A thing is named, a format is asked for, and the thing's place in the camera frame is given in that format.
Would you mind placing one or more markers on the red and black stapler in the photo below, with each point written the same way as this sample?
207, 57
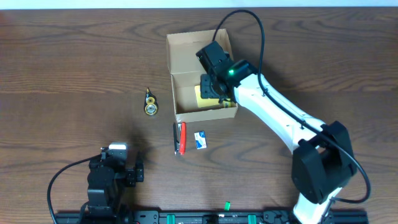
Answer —
180, 138

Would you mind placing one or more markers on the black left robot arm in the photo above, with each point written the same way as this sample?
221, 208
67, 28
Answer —
107, 181

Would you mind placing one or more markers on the blue white staples box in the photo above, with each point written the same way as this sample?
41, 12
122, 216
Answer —
200, 140

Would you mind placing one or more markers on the yellow sticky note pad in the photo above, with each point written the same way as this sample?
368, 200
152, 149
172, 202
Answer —
205, 102

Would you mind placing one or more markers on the yellow correction tape dispenser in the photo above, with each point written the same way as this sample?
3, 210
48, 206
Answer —
150, 105

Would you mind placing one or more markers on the black mounting rail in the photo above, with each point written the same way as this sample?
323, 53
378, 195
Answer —
155, 217

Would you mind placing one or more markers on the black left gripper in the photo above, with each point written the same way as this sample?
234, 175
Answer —
135, 174

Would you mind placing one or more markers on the cardboard box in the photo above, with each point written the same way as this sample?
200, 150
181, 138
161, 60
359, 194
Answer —
185, 72

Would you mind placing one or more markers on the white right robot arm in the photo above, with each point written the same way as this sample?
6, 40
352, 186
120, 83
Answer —
322, 156

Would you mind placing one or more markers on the yellow highlighter marker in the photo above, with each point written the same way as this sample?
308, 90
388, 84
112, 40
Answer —
227, 103

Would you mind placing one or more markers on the small green block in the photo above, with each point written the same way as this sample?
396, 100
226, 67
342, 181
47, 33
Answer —
227, 206

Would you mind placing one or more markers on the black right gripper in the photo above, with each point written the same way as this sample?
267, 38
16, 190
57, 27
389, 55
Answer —
205, 93

